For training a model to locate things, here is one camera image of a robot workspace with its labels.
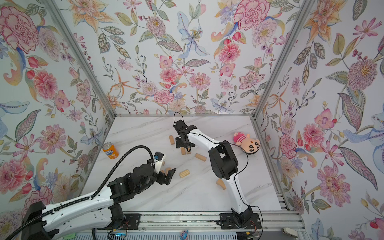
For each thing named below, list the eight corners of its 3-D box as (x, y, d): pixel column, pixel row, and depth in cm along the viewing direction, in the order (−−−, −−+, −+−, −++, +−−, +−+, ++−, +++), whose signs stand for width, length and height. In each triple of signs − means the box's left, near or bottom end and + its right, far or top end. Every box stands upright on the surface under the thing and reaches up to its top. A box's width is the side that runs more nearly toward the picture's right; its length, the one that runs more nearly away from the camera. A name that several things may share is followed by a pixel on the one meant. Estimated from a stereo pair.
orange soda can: (108, 159, 98) (100, 150, 89) (111, 151, 102) (104, 142, 93) (117, 159, 98) (110, 150, 89) (119, 151, 102) (113, 142, 93)
